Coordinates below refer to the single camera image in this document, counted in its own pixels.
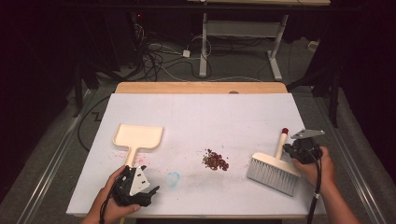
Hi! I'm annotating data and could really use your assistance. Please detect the person's left hand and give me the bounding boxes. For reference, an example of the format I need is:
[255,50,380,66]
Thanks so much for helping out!
[81,165,141,222]

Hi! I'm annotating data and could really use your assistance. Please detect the cream plastic dustpan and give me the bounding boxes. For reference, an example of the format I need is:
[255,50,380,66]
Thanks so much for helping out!
[112,123,164,169]

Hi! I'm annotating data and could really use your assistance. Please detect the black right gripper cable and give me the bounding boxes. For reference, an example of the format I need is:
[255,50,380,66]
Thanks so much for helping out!
[306,153,323,224]

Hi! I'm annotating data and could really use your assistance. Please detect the long black floor cable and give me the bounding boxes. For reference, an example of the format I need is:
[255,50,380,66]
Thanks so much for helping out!
[77,94,112,153]

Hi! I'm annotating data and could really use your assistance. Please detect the person's right hand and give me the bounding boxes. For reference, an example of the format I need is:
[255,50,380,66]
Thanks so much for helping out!
[291,146,338,194]

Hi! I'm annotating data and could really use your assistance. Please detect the white standing desk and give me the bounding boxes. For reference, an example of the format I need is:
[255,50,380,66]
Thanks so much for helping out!
[186,0,332,82]

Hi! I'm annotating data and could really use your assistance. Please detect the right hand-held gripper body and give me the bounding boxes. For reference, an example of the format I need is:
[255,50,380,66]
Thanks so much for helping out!
[290,129,326,165]

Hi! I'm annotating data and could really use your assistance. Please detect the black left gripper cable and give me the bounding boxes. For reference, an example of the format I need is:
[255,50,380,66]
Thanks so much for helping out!
[98,178,125,224]

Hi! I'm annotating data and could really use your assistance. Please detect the cream hand brush grey bristles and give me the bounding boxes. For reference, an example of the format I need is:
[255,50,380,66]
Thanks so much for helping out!
[246,127,303,198]

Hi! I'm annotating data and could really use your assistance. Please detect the tangle of black floor cables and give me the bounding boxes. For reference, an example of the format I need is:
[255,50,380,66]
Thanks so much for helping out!
[124,18,214,82]

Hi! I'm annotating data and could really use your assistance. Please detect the scatter of red beans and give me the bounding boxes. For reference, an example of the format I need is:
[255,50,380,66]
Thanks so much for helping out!
[202,148,231,173]

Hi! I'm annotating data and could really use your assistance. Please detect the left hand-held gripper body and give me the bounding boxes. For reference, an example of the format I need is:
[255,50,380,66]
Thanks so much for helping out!
[111,165,154,207]

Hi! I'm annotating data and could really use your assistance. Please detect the white foam board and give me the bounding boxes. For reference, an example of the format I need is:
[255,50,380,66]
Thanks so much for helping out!
[65,92,327,217]

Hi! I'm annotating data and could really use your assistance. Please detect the white floor cable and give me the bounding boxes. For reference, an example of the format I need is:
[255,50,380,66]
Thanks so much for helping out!
[160,64,264,83]

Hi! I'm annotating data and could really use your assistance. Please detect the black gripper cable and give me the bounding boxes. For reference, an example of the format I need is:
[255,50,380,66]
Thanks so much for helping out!
[306,153,323,224]
[98,178,125,224]

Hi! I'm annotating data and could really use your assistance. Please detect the black metal stand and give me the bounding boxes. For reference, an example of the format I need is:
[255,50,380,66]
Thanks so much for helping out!
[287,62,341,129]
[72,60,101,119]

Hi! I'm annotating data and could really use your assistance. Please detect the aluminium floor rail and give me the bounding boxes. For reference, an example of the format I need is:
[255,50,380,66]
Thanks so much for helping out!
[313,96,388,224]
[13,89,95,224]

